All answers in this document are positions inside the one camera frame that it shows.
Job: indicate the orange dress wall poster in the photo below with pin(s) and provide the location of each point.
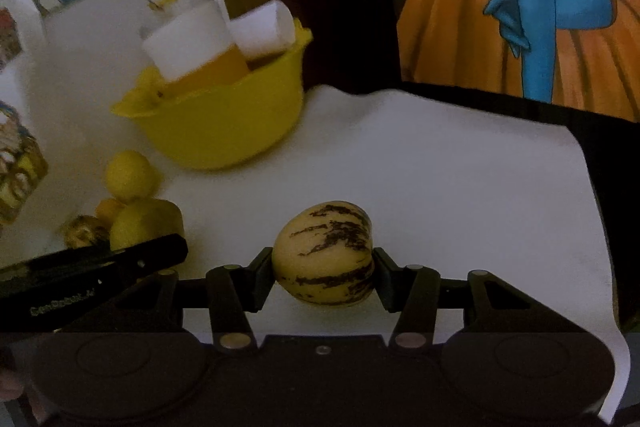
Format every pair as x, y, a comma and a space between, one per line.
525, 7

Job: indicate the yellow fruit in bowl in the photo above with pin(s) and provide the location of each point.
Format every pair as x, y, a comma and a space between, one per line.
147, 82

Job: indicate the white jar with orange base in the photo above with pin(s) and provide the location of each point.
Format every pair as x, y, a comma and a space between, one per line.
192, 47

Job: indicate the white printed table cover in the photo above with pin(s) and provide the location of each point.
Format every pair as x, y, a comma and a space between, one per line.
425, 182

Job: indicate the brown striped pepino melon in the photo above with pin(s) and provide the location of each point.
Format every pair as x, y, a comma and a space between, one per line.
85, 231

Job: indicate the yellow plastic bowl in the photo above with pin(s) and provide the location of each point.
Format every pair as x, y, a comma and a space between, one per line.
215, 122

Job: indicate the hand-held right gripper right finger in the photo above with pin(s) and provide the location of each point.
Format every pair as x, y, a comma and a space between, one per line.
386, 279

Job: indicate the yellow lemon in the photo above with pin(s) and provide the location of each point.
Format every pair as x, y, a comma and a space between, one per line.
131, 174

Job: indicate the dark striped pepino melon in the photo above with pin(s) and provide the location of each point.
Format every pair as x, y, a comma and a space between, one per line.
322, 252

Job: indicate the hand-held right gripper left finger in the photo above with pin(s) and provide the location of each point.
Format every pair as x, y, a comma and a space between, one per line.
260, 279

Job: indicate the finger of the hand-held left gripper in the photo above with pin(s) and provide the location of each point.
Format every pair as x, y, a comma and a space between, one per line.
150, 254

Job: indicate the person's left hand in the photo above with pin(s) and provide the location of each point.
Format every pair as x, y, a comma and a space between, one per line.
10, 384

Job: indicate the small orange mandarin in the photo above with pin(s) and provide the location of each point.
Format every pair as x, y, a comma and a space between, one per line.
107, 211

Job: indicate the large yellow-green pear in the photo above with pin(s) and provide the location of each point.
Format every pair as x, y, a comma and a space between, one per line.
145, 224

